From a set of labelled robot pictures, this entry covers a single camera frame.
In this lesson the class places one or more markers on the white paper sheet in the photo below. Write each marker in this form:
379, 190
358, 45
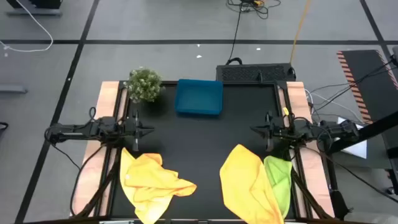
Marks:
356, 151

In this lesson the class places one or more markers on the grey furniture foot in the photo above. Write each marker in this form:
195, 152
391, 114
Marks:
12, 89

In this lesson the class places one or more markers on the black aluminium table frame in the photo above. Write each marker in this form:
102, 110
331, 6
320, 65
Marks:
117, 102

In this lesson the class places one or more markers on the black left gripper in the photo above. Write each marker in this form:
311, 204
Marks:
129, 130

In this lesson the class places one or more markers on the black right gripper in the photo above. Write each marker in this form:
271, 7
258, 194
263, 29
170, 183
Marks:
281, 130

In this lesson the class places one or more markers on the black mat with striped edges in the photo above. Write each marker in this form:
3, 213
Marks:
367, 81

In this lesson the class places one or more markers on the black metal beam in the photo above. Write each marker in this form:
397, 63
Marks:
367, 132

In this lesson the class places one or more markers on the yellow microfiber towel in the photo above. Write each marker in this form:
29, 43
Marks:
152, 211

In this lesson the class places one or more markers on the black computer case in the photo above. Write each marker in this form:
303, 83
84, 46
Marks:
255, 73

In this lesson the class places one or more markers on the blue plastic bin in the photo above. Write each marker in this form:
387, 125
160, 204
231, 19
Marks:
199, 98

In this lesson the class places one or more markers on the small potted green plant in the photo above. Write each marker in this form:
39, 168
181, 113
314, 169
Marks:
144, 85

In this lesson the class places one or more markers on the green microfiber towel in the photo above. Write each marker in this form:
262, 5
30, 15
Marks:
280, 177

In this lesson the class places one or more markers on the yellow tape tag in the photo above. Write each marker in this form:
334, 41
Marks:
285, 111

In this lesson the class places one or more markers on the black diagonal brace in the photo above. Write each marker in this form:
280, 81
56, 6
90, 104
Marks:
308, 196
102, 189

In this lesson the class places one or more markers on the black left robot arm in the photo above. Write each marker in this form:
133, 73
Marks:
77, 132

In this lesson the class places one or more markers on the grey furniture base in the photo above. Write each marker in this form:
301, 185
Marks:
34, 12

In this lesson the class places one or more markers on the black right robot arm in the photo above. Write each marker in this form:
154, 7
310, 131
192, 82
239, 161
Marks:
329, 130

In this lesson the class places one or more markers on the black stand post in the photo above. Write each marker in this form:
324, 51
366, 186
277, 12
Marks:
332, 174

